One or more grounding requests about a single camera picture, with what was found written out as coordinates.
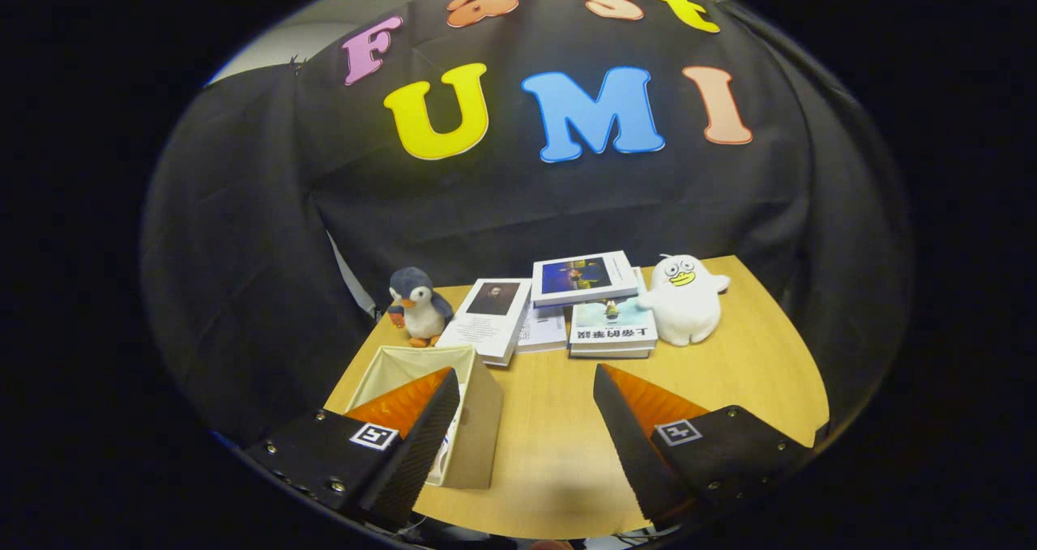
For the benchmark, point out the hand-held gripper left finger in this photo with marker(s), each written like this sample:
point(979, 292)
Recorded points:
point(420, 453)

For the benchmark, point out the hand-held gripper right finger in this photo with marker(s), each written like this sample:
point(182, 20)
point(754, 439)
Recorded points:
point(636, 453)

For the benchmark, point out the beige fabric storage box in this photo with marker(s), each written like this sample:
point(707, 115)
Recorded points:
point(480, 420)

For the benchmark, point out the thick book with teal cover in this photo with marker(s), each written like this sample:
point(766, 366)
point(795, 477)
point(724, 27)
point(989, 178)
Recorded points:
point(613, 333)

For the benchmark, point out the grey penguin plush toy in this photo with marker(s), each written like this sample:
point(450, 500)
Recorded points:
point(421, 311)

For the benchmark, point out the white book with portrait cover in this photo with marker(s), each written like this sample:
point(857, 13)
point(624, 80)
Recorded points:
point(490, 317)

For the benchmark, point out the white book with printed text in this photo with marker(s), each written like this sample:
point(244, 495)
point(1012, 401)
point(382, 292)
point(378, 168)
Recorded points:
point(543, 329)

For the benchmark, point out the white duck plush toy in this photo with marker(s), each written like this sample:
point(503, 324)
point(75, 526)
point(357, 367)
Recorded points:
point(684, 303)

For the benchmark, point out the book with blue cover picture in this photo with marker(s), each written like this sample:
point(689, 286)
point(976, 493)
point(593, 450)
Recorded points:
point(583, 277)

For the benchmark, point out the black backdrop cloth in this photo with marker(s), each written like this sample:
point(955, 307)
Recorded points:
point(243, 250)

